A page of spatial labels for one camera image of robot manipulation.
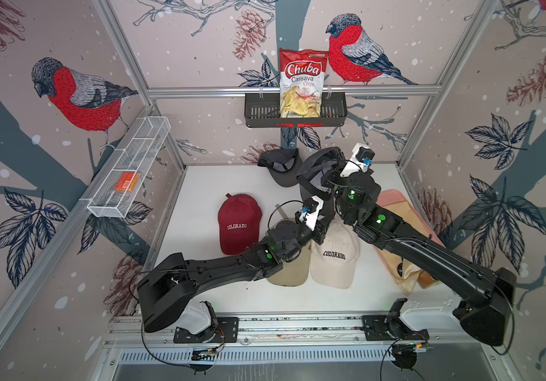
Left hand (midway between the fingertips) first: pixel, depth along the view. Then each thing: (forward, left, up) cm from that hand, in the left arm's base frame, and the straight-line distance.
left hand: (335, 207), depth 68 cm
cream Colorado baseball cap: (-7, -3, -26) cm, 27 cm away
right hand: (+11, +1, +10) cm, 15 cm away
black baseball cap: (+46, +14, -29) cm, 56 cm away
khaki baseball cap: (-8, +10, -31) cm, 33 cm away
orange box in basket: (+8, +63, +3) cm, 64 cm away
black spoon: (-8, -28, -29) cm, 41 cm away
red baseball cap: (+12, +33, -26) cm, 44 cm away
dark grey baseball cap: (+18, +6, -5) cm, 19 cm away
